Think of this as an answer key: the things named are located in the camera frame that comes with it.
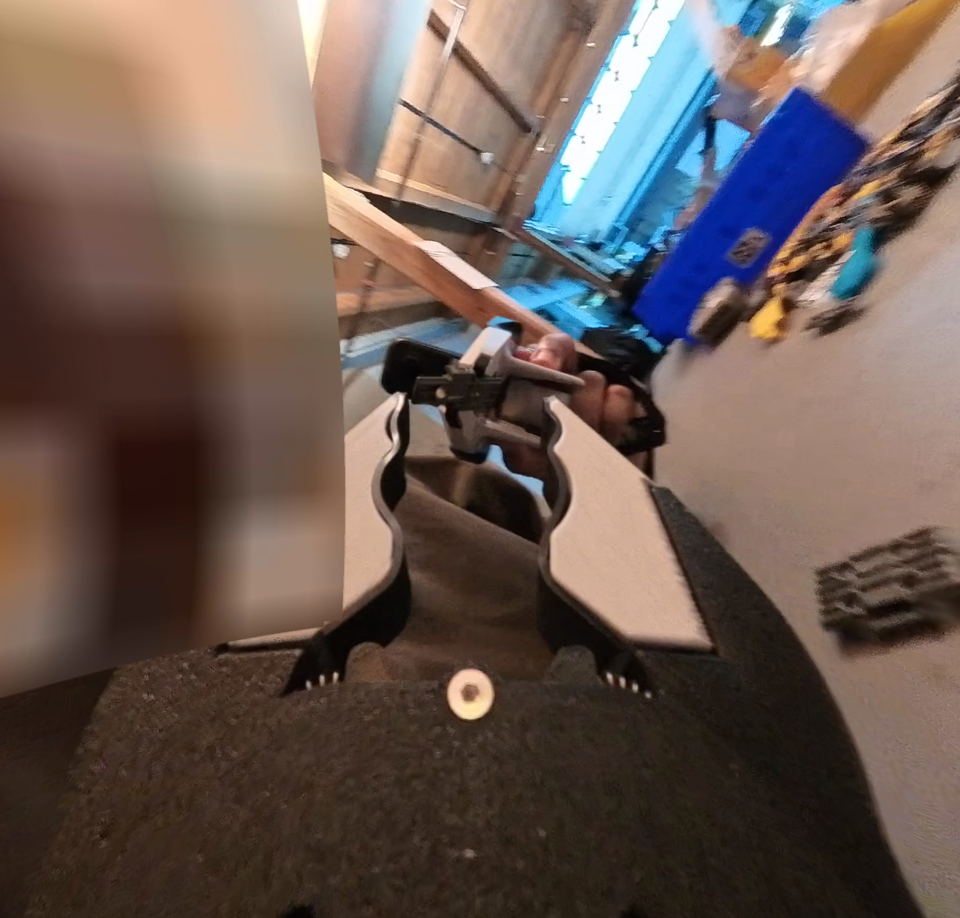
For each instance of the pile of mixed brick parts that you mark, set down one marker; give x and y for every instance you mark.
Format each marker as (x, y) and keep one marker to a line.
(862, 206)

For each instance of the single grey track link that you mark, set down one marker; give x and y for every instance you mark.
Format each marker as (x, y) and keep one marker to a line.
(469, 395)

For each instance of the blue plastic separator tool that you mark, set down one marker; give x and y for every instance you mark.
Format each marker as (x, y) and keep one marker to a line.
(855, 266)

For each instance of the wooden beam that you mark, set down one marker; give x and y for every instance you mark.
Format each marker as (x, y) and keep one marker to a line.
(405, 251)

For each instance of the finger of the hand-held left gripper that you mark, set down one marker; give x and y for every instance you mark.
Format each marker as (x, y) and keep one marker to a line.
(547, 378)
(495, 438)

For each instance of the person's left hand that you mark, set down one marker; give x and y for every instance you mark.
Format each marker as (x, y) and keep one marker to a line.
(607, 408)

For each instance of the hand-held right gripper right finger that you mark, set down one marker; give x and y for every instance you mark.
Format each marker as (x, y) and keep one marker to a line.
(622, 558)

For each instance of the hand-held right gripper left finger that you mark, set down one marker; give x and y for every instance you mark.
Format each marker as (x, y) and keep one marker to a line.
(371, 543)

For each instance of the assembled grey track strip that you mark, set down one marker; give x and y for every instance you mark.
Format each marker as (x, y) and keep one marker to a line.
(892, 588)

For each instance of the white printed marker sticker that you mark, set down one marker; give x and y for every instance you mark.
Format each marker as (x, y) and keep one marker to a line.
(748, 247)

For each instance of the blue plastic bin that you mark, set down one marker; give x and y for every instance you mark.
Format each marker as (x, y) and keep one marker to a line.
(765, 183)

